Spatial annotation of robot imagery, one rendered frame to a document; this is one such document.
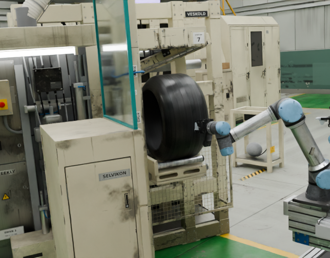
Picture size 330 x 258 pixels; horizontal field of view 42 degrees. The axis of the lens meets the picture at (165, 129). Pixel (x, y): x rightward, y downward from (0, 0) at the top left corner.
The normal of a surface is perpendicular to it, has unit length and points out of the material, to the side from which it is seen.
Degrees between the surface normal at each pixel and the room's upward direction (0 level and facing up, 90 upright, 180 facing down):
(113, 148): 90
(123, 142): 90
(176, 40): 90
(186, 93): 54
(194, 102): 65
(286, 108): 84
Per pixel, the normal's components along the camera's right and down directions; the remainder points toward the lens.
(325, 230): -0.70, 0.17
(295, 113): -0.17, 0.07
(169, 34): 0.39, 0.14
